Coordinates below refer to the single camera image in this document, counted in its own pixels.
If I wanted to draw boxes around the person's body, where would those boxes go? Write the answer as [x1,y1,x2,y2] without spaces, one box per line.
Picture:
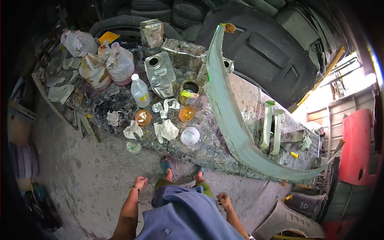
[135,184,247,240]

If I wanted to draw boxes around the square metal can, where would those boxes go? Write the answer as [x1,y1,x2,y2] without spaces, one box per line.
[144,51,178,100]

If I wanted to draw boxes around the grey car fender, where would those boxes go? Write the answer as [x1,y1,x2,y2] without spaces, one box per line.
[253,199,326,240]

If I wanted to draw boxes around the paint spattered wide can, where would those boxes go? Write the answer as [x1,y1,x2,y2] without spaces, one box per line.
[161,38,208,73]

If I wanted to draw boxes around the black plastic bin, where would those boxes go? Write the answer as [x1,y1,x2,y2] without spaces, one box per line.
[283,191,326,220]

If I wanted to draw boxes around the white plastic bottle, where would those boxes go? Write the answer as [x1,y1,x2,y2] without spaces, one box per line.
[130,73,151,108]

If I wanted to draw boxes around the folded white paper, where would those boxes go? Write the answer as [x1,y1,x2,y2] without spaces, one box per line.
[47,84,75,105]

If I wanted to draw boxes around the yellow plastic container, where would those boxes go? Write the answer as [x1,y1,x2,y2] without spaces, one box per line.
[98,31,121,45]

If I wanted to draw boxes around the pale green trim strip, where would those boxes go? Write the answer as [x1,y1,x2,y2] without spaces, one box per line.
[270,109,285,156]
[260,100,276,150]

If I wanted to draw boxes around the clear plastic cup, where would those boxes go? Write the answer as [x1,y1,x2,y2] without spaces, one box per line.
[126,140,143,155]

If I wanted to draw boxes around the small crumpled white rag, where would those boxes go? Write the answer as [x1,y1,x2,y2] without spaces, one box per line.
[106,110,121,127]

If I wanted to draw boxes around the clear jug with pink liquid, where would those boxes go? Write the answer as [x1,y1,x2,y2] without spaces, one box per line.
[105,42,136,87]

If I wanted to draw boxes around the white plastic cup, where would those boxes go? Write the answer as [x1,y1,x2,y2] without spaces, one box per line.
[180,127,201,146]

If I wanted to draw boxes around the person's left hand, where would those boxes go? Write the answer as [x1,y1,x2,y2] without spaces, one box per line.
[133,176,149,190]

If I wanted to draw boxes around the pale green rag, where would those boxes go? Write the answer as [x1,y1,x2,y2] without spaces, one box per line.
[300,135,313,152]

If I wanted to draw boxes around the small open metal can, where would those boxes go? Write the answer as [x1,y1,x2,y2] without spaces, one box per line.
[223,57,235,74]

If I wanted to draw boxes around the red car panel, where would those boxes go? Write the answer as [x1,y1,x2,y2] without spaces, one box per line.
[338,108,383,187]

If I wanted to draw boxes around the round tin with green paint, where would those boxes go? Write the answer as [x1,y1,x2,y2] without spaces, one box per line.
[178,79,201,106]

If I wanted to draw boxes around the person's legs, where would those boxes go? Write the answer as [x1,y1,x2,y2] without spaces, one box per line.
[152,155,215,207]

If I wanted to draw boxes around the white jug with rag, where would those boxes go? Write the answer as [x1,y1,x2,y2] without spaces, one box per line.
[60,29,99,58]

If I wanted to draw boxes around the pale green car bumper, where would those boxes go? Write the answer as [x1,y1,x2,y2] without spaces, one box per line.
[203,23,346,182]

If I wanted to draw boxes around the long white rag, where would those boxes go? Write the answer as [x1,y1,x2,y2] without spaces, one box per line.
[160,98,181,119]

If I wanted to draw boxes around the stack of tyres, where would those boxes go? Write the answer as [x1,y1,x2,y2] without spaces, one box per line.
[130,0,208,31]

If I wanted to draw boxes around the paint spattered tall can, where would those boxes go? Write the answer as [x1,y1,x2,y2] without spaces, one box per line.
[140,19,164,49]

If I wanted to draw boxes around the grey metal bracket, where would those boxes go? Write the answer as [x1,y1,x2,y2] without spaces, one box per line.
[280,129,305,152]

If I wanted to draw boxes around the large crumpled white rag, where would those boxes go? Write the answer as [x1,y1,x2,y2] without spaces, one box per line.
[153,119,180,144]

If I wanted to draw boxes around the black curved car part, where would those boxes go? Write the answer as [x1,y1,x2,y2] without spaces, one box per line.
[89,15,182,42]

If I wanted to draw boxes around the orange plastic cup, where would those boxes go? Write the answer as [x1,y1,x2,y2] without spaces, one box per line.
[178,106,196,124]
[135,109,153,127]

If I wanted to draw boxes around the person's right hand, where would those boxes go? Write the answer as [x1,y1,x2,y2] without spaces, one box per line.
[216,192,233,211]

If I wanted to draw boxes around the brown stained plastic jug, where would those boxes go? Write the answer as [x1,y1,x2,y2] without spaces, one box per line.
[79,53,112,91]

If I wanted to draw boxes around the large black car panel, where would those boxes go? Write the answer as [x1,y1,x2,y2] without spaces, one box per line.
[194,4,319,109]

